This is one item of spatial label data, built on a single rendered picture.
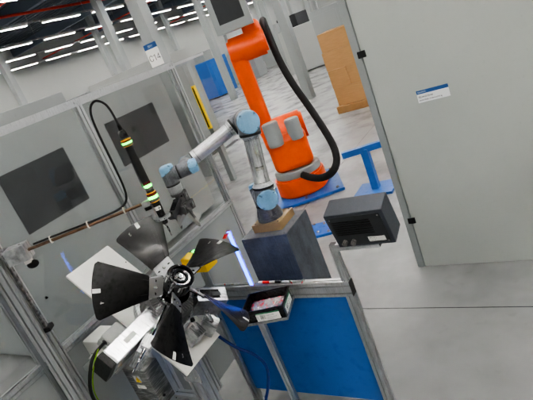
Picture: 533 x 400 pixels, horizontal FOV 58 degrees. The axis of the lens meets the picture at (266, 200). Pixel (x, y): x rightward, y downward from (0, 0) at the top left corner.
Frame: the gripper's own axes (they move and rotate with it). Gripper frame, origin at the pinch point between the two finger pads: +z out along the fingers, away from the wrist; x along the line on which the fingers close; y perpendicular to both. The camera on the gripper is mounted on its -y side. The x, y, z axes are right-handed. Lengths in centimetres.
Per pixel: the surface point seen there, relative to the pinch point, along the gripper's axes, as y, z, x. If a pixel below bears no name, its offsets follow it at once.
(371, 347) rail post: -2, 74, -80
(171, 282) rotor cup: -51, 0, -30
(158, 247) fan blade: -38.4, -10.2, -16.5
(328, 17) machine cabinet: 995, -54, 293
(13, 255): -75, -32, 24
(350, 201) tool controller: 0, -2, -93
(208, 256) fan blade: -25.1, 4.3, -29.2
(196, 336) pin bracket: -51, 28, -28
